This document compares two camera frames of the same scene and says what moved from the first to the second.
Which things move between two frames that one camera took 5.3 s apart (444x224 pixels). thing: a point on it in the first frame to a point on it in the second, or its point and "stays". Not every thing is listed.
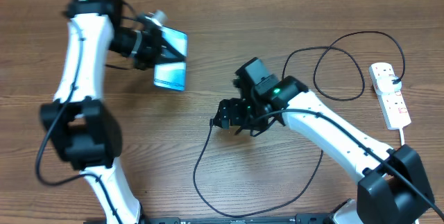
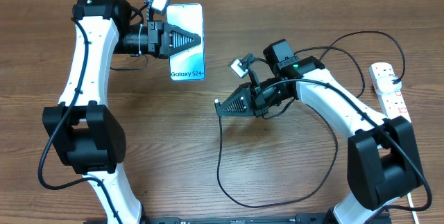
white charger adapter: x=385 y=84 stays
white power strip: x=392 y=104 stays
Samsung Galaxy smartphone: x=173 y=75 to x=189 y=64
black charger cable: x=250 y=214 to x=319 y=112
